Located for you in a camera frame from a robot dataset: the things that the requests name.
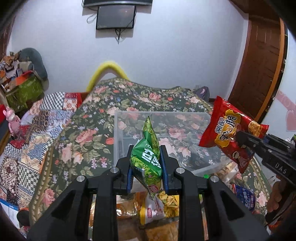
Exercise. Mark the red noodle snack bag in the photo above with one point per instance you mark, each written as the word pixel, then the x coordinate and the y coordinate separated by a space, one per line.
pixel 226 121

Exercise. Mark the orange label rice cake pack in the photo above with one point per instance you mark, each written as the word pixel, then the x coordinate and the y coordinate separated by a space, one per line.
pixel 126 206

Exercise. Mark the large black wall television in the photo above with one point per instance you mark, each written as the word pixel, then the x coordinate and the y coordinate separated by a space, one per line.
pixel 89 3

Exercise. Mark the patchwork quilt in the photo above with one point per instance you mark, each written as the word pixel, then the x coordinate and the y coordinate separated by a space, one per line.
pixel 23 156

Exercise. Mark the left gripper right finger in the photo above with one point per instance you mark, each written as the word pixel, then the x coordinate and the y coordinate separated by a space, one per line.
pixel 227 218

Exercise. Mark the yellow mixed snack bag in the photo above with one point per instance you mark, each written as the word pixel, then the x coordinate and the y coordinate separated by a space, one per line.
pixel 159 207

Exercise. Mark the floral green bedspread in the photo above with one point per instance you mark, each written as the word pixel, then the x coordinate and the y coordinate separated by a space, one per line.
pixel 85 145

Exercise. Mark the pink toy figure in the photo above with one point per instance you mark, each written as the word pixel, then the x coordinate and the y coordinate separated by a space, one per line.
pixel 13 120

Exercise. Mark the small black wall monitor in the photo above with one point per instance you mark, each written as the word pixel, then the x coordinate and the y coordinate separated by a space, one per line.
pixel 115 16

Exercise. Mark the green snack bag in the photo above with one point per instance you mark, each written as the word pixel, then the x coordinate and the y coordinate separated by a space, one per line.
pixel 144 160

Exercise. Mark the grey plush toy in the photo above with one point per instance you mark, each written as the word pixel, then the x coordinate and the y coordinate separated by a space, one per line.
pixel 33 56

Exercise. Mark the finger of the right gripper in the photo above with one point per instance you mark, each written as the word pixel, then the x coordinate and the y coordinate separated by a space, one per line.
pixel 249 141

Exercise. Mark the clear plastic storage box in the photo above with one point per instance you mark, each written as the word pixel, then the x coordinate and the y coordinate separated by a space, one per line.
pixel 179 132

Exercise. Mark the brown wooden door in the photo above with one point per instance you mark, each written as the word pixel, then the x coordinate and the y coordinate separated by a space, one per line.
pixel 262 63

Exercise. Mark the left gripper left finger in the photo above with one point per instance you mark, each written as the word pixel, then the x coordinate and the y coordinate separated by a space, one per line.
pixel 68 216

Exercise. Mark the person's right hand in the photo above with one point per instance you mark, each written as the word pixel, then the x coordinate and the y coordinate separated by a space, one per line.
pixel 275 196

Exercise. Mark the blue snack packet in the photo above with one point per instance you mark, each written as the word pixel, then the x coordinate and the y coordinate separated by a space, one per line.
pixel 245 196

